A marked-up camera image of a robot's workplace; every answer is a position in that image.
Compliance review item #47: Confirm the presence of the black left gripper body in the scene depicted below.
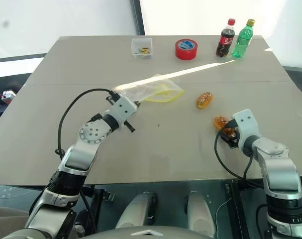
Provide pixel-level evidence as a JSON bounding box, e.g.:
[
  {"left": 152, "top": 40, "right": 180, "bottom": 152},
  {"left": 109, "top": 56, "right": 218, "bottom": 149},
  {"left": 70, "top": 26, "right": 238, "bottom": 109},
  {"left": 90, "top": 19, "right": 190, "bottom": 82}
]
[{"left": 121, "top": 119, "right": 136, "bottom": 133}]

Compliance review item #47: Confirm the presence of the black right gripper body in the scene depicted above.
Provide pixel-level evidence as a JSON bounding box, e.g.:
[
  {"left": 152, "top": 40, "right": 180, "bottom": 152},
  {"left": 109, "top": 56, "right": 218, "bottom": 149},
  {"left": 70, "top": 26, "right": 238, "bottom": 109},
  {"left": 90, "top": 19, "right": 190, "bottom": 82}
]
[{"left": 228, "top": 127, "right": 242, "bottom": 150}]

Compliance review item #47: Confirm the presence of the orange snack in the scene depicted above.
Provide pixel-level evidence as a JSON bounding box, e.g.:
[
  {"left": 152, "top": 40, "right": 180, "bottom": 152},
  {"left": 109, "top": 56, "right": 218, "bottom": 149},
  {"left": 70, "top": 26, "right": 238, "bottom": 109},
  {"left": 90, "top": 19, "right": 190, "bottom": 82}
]
[
  {"left": 196, "top": 91, "right": 214, "bottom": 110},
  {"left": 213, "top": 115, "right": 237, "bottom": 139}
]

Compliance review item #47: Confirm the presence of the clear plastic bag yellow zip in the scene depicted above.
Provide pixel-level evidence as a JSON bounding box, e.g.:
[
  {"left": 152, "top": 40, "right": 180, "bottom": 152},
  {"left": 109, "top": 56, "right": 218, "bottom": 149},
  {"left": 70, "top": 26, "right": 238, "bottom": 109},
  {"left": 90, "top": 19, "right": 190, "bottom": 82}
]
[{"left": 112, "top": 73, "right": 185, "bottom": 104}]

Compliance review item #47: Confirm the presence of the clear plastic box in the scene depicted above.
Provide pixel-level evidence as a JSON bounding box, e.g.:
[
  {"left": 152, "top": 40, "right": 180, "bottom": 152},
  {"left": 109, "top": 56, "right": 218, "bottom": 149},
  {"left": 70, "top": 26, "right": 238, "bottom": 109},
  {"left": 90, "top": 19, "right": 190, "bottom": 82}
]
[{"left": 131, "top": 37, "right": 154, "bottom": 60}]

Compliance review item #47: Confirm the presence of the red tape roll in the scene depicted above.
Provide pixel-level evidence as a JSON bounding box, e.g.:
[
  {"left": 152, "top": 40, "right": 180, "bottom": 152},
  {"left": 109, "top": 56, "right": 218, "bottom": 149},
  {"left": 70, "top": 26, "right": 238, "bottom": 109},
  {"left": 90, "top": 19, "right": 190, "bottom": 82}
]
[{"left": 175, "top": 38, "right": 199, "bottom": 61}]

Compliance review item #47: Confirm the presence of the green soda bottle yellow cap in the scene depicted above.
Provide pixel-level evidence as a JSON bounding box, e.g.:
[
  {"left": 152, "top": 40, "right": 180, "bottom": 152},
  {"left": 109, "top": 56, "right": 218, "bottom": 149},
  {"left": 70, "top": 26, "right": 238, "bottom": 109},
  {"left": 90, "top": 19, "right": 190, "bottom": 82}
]
[{"left": 231, "top": 19, "right": 256, "bottom": 59}]

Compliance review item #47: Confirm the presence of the cola bottle red cap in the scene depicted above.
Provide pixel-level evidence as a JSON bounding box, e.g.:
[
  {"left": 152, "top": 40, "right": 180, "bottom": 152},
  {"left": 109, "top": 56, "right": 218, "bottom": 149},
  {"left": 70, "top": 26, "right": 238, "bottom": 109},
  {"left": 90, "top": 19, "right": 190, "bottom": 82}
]
[{"left": 215, "top": 18, "right": 236, "bottom": 58}]

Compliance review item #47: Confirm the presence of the dark window pillar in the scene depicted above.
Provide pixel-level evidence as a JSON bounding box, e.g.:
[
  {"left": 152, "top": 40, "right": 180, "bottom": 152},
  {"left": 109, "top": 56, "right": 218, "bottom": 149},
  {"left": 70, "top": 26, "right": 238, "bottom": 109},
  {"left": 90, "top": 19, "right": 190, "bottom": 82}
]
[{"left": 129, "top": 0, "right": 146, "bottom": 36}]

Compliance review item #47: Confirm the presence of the grey robot torso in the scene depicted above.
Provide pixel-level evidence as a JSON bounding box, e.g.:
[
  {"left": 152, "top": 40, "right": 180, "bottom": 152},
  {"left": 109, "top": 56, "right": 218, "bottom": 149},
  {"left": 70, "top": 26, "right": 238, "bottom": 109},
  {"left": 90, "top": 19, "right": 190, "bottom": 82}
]
[{"left": 6, "top": 225, "right": 216, "bottom": 239}]

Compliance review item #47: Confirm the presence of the red and white small box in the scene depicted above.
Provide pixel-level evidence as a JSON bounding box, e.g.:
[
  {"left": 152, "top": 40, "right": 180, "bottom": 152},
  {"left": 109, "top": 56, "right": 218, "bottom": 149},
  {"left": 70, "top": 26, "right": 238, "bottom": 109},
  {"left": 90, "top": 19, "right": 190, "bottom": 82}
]
[{"left": 1, "top": 90, "right": 16, "bottom": 103}]

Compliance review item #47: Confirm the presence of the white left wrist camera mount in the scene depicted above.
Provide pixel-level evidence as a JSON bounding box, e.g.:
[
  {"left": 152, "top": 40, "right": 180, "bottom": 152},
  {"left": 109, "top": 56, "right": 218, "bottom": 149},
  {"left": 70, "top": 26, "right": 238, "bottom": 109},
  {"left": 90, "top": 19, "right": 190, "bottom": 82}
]
[{"left": 110, "top": 96, "right": 138, "bottom": 130}]

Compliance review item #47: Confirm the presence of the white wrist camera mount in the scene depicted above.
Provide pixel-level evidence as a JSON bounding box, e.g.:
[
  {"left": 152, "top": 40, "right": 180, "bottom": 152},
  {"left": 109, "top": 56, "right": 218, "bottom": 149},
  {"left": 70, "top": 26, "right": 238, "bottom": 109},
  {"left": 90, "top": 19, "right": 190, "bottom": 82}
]
[
  {"left": 232, "top": 108, "right": 262, "bottom": 143},
  {"left": 110, "top": 96, "right": 138, "bottom": 130}
]

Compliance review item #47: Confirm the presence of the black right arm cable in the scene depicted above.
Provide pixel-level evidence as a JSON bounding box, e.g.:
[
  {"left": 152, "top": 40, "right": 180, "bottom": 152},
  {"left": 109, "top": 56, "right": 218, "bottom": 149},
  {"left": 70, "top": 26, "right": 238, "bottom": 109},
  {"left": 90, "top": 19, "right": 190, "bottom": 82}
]
[{"left": 213, "top": 131, "right": 254, "bottom": 180}]

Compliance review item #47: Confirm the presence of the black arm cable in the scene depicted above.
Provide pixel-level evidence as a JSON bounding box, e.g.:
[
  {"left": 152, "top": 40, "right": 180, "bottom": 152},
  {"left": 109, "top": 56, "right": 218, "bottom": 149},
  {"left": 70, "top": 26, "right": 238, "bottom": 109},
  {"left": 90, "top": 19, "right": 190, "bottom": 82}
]
[
  {"left": 213, "top": 131, "right": 254, "bottom": 180},
  {"left": 55, "top": 88, "right": 118, "bottom": 160}
]

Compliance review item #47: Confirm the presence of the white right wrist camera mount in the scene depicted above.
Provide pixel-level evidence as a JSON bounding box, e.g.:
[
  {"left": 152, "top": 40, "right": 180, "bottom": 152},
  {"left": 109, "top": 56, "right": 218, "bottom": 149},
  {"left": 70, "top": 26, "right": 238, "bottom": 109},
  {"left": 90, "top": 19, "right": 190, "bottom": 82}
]
[{"left": 232, "top": 108, "right": 262, "bottom": 143}]

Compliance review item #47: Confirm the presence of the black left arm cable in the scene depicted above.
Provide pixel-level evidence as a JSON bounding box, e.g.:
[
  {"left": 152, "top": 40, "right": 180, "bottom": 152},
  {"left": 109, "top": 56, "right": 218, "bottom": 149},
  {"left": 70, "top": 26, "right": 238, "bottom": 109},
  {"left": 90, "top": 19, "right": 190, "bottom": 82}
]
[{"left": 55, "top": 88, "right": 118, "bottom": 160}]

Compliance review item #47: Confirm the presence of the black table frame leg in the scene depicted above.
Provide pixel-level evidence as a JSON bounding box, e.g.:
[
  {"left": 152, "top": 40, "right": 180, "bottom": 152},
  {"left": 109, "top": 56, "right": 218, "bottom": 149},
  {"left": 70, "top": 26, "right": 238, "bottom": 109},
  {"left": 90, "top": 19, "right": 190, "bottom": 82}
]
[{"left": 225, "top": 181, "right": 248, "bottom": 239}]

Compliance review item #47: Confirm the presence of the thin white cable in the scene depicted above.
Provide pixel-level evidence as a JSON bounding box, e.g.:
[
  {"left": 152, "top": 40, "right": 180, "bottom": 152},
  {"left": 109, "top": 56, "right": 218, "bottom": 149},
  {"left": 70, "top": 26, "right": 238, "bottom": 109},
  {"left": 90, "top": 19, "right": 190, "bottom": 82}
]
[{"left": 214, "top": 198, "right": 231, "bottom": 238}]

